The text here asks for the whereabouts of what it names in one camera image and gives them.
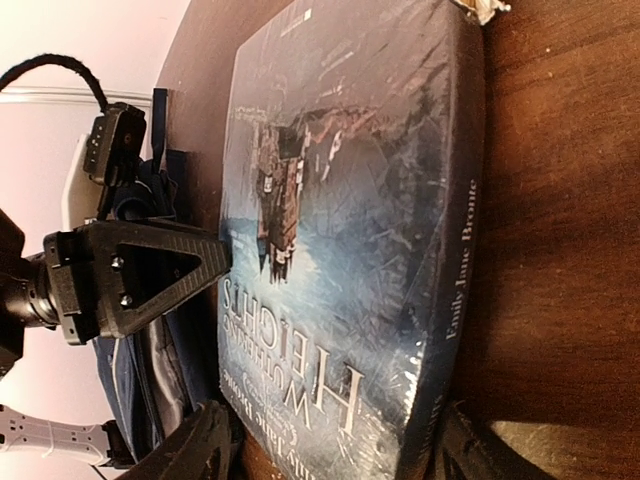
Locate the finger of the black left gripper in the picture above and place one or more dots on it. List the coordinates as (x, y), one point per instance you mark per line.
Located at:
(112, 278)

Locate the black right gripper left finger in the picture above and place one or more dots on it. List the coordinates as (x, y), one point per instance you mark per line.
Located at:
(199, 449)

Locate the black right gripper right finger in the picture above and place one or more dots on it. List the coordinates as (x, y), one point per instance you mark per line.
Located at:
(468, 449)

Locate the navy blue backpack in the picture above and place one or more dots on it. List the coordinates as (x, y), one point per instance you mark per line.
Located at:
(157, 377)

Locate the dark Wuthering Heights book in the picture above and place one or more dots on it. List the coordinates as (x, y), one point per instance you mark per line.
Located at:
(351, 181)

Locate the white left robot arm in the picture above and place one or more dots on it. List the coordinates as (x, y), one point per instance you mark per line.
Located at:
(106, 161)

